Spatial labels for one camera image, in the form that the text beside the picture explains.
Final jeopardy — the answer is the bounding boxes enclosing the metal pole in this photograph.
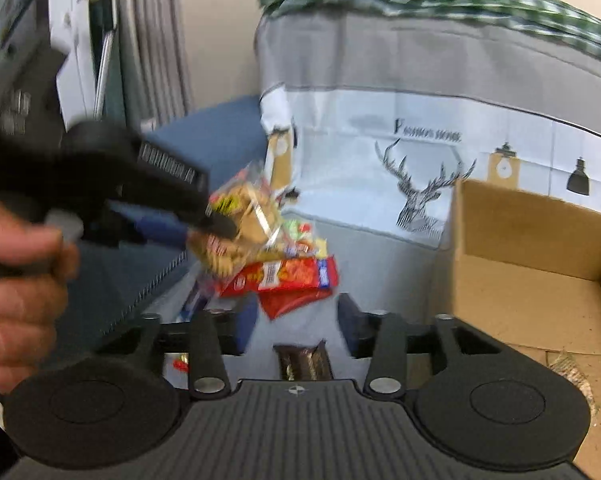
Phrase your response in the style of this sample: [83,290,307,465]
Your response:
[92,29,117,117]

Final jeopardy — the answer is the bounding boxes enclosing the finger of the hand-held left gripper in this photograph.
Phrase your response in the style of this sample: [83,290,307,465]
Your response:
[180,207,237,241]

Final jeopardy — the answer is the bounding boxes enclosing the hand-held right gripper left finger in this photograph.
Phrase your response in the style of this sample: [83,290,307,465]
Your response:
[95,305,259,401]

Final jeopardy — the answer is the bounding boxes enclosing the person's left hand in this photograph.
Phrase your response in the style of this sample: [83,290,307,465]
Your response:
[0,192,81,396]

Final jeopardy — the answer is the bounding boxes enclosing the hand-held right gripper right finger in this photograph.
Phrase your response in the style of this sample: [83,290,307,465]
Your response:
[337,292,507,400]

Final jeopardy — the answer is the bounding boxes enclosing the red spicy snack packet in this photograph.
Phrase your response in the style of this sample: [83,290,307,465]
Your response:
[219,256,339,297]

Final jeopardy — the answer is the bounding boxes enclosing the clear biscuit packet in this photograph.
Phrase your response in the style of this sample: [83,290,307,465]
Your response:
[187,161,287,281]

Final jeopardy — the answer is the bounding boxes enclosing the grey curtain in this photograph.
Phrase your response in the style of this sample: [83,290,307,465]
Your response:
[114,0,195,127]

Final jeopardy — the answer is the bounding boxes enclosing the blue cushion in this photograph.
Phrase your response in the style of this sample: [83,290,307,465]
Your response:
[140,96,270,261]

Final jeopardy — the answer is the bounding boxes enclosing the green snack packet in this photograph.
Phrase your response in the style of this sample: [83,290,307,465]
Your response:
[280,219,315,242]

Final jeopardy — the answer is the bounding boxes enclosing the cardboard box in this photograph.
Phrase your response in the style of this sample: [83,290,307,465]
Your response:
[429,179,601,480]

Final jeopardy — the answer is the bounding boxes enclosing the dark brown chocolate packet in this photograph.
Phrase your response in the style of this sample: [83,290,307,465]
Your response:
[272,340,335,382]

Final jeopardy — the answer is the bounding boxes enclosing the clear snack packet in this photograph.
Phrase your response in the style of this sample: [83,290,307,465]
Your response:
[547,351,595,412]

